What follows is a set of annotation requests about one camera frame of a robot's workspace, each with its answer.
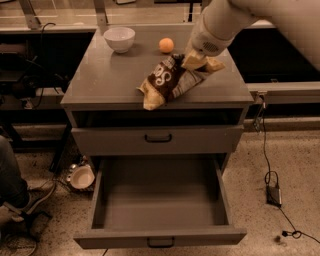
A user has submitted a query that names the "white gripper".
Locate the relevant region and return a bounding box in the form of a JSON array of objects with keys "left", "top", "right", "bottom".
[{"left": 182, "top": 18, "right": 233, "bottom": 73}]

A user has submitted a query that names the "brown chip bag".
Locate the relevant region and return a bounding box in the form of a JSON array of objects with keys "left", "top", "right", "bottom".
[{"left": 138, "top": 54, "right": 213, "bottom": 111}]

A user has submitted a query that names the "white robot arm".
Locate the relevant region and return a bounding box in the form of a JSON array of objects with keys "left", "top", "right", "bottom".
[{"left": 184, "top": 0, "right": 320, "bottom": 70}]

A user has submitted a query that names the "closed top drawer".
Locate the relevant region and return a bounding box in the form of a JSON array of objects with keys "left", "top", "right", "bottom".
[{"left": 72, "top": 126, "right": 243, "bottom": 156}]

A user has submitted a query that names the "grey drawer cabinet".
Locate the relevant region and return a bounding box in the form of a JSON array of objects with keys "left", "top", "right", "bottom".
[{"left": 61, "top": 24, "right": 253, "bottom": 168}]

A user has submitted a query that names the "open grey drawer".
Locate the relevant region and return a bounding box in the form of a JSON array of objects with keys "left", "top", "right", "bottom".
[{"left": 74, "top": 155, "right": 247, "bottom": 249}]

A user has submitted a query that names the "orange fruit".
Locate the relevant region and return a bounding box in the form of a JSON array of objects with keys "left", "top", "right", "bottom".
[{"left": 159, "top": 38, "right": 174, "bottom": 53}]

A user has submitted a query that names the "white ceramic bowl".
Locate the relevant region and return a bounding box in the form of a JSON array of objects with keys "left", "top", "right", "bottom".
[{"left": 103, "top": 27, "right": 136, "bottom": 53}]

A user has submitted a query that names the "black power adapter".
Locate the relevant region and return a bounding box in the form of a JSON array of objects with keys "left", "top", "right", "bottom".
[{"left": 266, "top": 186, "right": 282, "bottom": 207}]

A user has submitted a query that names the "white bowl on floor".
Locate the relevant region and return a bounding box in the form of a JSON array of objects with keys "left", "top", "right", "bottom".
[{"left": 70, "top": 165, "right": 95, "bottom": 190}]

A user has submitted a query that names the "grey sneaker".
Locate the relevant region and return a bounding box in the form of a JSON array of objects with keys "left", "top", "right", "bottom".
[{"left": 11, "top": 179, "right": 58, "bottom": 224}]

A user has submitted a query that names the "person leg in jeans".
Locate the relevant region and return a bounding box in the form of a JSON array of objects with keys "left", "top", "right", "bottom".
[{"left": 0, "top": 136, "right": 29, "bottom": 208}]

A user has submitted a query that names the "black cable on floor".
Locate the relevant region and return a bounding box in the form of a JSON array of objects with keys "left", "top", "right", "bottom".
[{"left": 260, "top": 94, "right": 320, "bottom": 245}]

